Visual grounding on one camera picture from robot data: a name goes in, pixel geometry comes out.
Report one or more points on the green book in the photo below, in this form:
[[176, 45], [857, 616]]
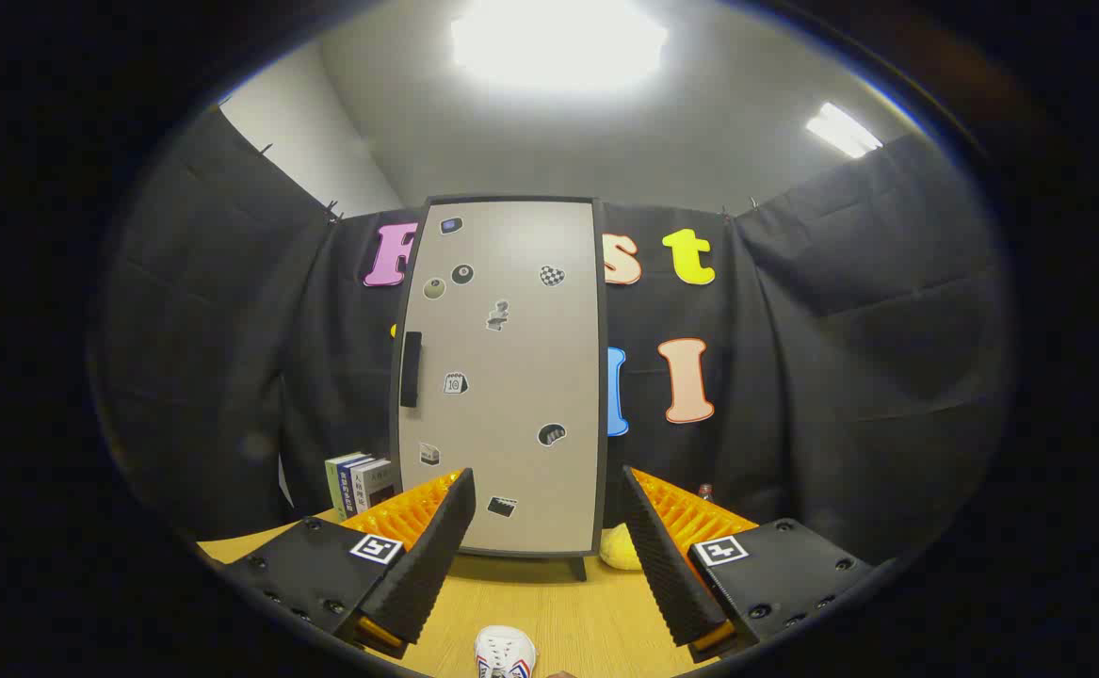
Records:
[[333, 485]]

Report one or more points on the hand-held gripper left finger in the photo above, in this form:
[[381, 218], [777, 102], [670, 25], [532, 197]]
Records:
[[436, 556]]

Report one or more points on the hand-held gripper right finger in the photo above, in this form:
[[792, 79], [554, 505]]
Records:
[[667, 565]]

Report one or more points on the blue book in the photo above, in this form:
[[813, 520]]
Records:
[[347, 485]]

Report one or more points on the white canvas shoe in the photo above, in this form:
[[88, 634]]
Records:
[[505, 650]]

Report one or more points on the black backdrop cloth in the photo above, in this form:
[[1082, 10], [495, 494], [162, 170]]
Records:
[[841, 330]]

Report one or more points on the white book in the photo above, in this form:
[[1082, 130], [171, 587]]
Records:
[[375, 482]]

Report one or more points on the large ceiling light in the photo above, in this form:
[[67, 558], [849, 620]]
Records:
[[558, 42]]

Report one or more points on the dark grey shoe cabinet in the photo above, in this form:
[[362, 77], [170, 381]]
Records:
[[602, 377]]

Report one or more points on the small ceiling light panel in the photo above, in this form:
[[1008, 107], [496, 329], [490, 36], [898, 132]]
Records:
[[841, 130]]

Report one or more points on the yellow bun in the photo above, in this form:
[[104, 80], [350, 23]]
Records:
[[618, 551]]

